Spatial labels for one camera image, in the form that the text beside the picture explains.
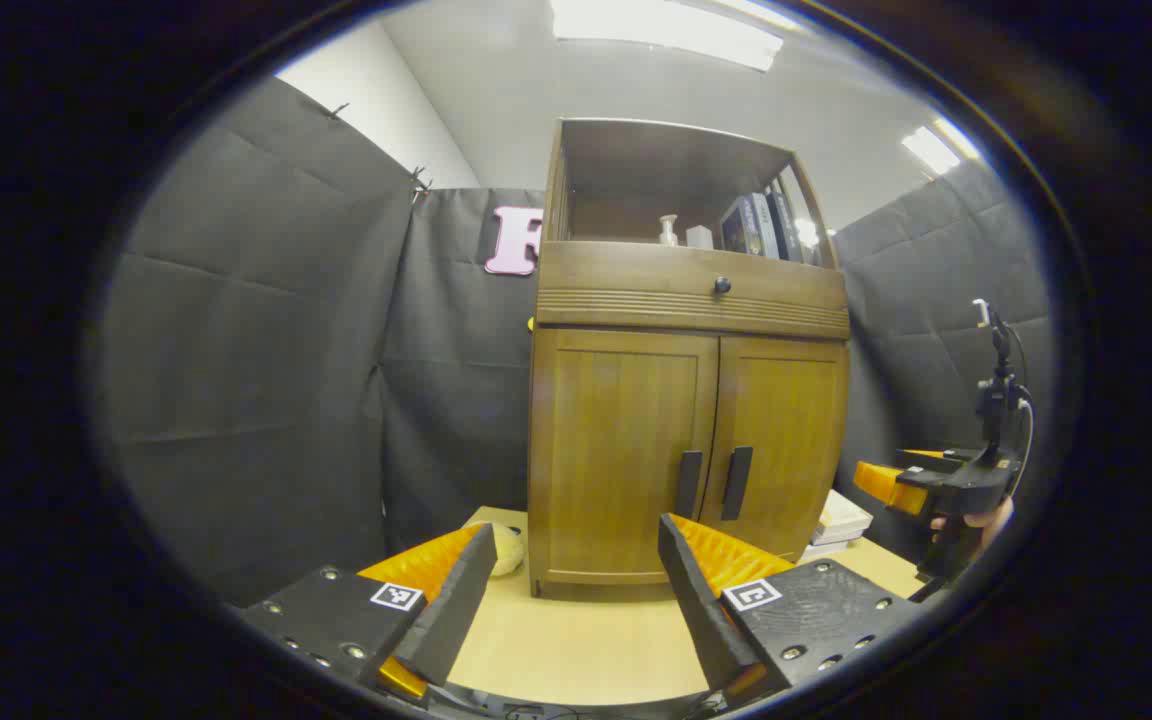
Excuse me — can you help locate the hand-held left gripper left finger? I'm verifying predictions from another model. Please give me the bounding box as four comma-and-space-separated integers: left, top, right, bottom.
236, 520, 499, 701

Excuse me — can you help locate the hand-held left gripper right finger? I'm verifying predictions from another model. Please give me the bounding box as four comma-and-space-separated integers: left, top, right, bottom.
658, 513, 927, 706

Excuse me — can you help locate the wooden shoe cabinet door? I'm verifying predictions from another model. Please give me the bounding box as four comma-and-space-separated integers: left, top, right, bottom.
534, 328, 720, 586
701, 335, 850, 561

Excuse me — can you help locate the wooden double-door shoe cabinet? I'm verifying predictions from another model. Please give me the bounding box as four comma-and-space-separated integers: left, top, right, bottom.
526, 118, 852, 601

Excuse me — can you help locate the wooden cabinet drawer with knob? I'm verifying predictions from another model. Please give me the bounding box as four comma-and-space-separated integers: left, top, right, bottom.
536, 240, 850, 339

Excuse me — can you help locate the stack of white papers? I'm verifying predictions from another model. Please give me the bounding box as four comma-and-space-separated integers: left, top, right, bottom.
801, 490, 874, 561

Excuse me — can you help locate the cream plush ball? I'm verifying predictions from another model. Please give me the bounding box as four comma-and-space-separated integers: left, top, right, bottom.
489, 522, 528, 578

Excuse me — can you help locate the small ceiling light panel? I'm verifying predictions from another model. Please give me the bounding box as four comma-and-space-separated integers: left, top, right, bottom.
901, 118, 982, 176

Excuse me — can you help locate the long ceiling light panel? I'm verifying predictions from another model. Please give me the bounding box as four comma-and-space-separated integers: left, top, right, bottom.
548, 0, 785, 71

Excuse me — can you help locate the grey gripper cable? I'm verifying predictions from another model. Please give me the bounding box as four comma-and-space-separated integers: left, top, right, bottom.
1010, 388, 1036, 498

